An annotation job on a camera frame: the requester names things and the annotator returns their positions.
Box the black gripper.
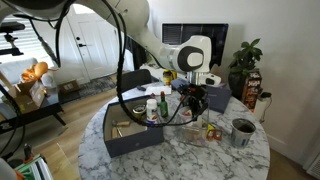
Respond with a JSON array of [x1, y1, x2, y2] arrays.
[[180, 84, 208, 116]]

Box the clear plastic cup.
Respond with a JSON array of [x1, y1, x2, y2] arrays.
[[177, 107, 193, 128]]

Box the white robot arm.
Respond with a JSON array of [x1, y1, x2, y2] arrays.
[[0, 0, 221, 87]]

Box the orange jenga box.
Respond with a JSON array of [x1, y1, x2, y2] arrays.
[[241, 71, 262, 112]]

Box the dark blue open box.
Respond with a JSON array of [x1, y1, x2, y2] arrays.
[[103, 102, 164, 158]]

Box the cardboard box on bench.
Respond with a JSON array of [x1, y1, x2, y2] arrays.
[[9, 81, 46, 114]]

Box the white paper napkin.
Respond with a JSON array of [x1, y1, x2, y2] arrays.
[[145, 86, 171, 95]]

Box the green hot sauce bottle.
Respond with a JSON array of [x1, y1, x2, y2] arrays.
[[159, 92, 168, 117]]

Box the yellow vitamin bottle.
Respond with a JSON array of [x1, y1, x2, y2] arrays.
[[163, 69, 172, 86]]

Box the clear acrylic organizer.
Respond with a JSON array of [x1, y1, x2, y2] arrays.
[[176, 108, 209, 146]]

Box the red sauce packets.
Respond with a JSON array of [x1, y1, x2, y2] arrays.
[[206, 130, 222, 141]]

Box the white pill bottle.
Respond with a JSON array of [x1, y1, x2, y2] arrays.
[[146, 99, 158, 124]]

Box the black remote control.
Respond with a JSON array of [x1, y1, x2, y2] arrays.
[[136, 86, 146, 91]]

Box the green potted plant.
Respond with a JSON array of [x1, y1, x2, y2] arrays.
[[228, 38, 263, 100]]

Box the green tin can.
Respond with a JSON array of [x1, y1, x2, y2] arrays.
[[133, 105, 146, 120]]

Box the dark grey chair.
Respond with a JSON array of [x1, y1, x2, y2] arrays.
[[117, 69, 152, 93]]

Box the black flat television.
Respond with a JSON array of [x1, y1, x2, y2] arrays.
[[162, 23, 229, 73]]

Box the patterned area rug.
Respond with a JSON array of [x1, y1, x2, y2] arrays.
[[79, 76, 116, 98]]

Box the white door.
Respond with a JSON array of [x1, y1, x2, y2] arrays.
[[67, 4, 119, 79]]

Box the orange plush toy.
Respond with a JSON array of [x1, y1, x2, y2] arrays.
[[20, 62, 54, 83]]

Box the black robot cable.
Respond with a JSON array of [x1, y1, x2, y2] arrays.
[[13, 0, 209, 128]]

